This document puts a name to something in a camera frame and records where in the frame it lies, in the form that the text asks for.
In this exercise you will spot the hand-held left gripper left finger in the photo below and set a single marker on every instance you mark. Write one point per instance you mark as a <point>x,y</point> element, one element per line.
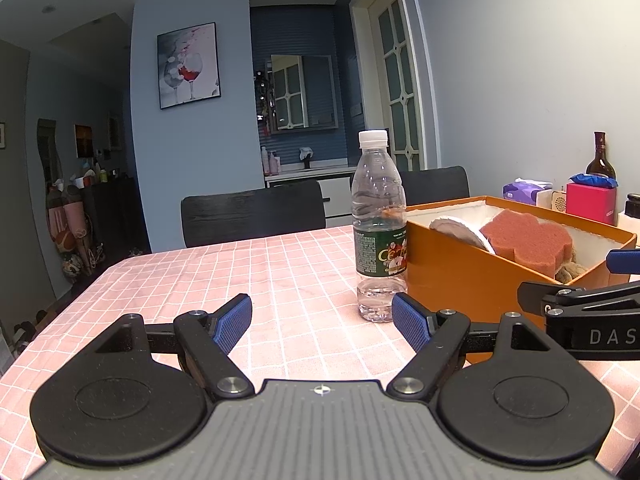
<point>230,322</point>

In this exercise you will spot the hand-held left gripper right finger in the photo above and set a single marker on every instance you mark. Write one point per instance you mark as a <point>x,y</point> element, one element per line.
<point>412,322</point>

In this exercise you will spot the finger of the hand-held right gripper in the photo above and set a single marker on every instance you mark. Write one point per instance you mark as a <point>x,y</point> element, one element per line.
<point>625,261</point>
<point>575,300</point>

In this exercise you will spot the brown plush towel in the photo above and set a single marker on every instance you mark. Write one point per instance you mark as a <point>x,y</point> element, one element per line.
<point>570,272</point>

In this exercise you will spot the orange cardboard box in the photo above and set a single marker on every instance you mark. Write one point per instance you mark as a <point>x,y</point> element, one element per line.
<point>450,270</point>

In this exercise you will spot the red-brown sponge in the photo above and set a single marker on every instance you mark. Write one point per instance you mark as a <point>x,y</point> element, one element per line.
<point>525,240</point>

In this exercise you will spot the white plastic bag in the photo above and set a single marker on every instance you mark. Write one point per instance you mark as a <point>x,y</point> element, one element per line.
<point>457,227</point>

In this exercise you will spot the white container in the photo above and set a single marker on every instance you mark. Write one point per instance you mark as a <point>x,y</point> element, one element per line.
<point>630,224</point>

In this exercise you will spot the dark jar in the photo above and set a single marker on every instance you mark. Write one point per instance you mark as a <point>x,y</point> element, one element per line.
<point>633,205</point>

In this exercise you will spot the red box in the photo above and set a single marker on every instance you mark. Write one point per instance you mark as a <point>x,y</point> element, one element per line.
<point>590,205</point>

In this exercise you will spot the pink checkered tablecloth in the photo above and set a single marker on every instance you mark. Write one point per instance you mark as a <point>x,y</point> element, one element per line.
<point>300,270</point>

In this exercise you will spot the blue plastic bag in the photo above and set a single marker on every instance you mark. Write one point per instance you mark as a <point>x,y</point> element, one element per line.
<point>592,180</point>

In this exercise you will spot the small white speaker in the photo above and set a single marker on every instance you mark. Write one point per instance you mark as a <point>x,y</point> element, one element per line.
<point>557,202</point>

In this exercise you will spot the brown glass bottle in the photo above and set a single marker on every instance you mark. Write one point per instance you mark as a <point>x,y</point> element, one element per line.
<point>600,165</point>

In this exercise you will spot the black chair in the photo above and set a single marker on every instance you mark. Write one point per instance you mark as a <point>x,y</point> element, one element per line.
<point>435,185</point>
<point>250,215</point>

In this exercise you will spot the purple tissue pack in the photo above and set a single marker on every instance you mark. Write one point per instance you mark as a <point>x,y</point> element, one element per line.
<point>520,192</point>

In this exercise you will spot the clear plastic water bottle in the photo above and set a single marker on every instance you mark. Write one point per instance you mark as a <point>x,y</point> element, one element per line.
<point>377,195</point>

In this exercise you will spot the white vanity cabinet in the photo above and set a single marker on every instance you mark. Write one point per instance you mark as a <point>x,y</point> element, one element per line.
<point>337,200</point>

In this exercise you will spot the dark sideboard cabinet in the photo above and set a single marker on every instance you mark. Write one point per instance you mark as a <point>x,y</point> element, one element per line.
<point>115,220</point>

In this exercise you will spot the white toiletry bottle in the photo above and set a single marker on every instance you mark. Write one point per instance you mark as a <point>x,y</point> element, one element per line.
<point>264,162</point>

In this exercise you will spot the pink toiletry bottle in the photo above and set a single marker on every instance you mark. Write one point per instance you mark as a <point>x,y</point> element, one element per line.
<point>275,164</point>

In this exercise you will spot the black faucet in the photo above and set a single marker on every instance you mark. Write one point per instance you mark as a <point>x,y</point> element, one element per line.
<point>306,160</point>

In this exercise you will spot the hanging pink bags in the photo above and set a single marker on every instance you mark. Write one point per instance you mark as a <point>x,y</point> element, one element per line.
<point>65,225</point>

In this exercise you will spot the dark framed picture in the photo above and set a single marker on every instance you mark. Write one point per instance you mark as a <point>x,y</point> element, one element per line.
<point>84,140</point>

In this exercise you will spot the white glass panel door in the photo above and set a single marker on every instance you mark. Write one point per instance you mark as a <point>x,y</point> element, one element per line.
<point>400,85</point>

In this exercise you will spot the small framed picture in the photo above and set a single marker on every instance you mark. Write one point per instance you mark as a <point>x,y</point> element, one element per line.
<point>2,135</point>

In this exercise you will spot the wall bottle rack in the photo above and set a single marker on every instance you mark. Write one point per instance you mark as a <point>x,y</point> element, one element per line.
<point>262,100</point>

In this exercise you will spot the wall mirror cabinet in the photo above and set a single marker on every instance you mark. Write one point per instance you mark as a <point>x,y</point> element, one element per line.
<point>305,90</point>

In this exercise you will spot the wavy wall mirror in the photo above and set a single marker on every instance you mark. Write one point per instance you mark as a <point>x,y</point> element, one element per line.
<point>47,150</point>

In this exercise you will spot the wine glass wall picture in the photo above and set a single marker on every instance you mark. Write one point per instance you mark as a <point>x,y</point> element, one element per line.
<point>187,65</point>

